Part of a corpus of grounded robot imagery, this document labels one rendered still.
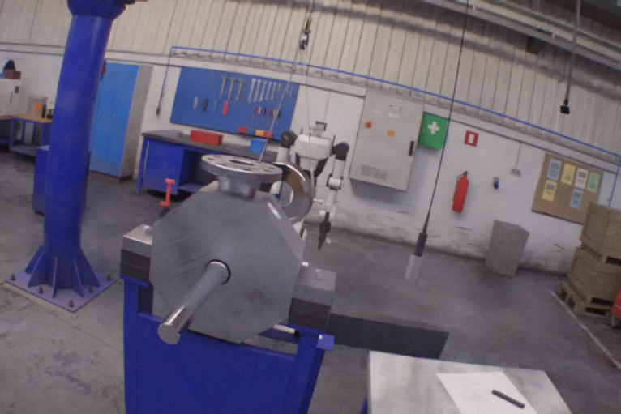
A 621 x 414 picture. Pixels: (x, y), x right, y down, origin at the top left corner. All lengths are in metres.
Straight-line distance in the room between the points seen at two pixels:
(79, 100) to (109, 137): 3.95
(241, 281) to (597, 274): 5.06
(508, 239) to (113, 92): 5.99
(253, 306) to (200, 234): 0.28
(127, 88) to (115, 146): 0.87
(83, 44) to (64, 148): 0.72
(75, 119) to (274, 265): 2.12
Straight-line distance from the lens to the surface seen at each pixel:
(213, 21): 7.16
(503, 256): 6.65
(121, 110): 7.04
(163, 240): 1.55
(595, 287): 6.09
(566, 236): 7.60
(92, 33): 3.24
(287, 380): 1.68
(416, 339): 2.01
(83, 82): 3.24
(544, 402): 1.72
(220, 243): 1.49
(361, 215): 6.78
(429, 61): 6.76
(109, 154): 7.16
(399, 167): 6.37
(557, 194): 7.35
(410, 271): 2.42
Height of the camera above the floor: 1.65
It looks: 11 degrees down
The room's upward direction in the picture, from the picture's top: 12 degrees clockwise
